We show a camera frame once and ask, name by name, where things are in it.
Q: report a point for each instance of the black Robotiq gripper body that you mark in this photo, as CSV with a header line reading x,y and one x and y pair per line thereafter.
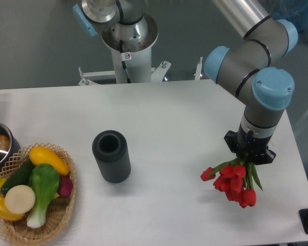
x,y
255,149

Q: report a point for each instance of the red tulip bouquet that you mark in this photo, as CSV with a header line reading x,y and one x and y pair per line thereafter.
x,y
236,179

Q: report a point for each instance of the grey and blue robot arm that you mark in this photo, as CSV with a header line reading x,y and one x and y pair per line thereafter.
x,y
246,73

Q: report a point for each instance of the dark grey ribbed vase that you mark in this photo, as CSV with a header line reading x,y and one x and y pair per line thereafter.
x,y
110,150

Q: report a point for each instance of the blue plastic bag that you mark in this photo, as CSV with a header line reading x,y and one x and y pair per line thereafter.
x,y
295,12

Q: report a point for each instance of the purple red radish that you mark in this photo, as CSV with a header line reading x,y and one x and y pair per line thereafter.
x,y
65,186

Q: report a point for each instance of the woven wicker basket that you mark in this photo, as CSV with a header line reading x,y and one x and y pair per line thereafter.
x,y
58,213

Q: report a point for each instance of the green bok choy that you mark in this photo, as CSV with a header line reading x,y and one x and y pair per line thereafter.
x,y
44,181

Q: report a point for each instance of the yellow squash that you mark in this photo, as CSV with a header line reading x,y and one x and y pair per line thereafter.
x,y
40,155

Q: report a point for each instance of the dark green cucumber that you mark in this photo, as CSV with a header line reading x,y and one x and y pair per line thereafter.
x,y
19,177

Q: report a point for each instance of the cream round disc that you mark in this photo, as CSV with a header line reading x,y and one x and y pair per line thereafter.
x,y
20,199

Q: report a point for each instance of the yellow bell pepper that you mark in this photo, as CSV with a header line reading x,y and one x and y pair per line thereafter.
x,y
6,214

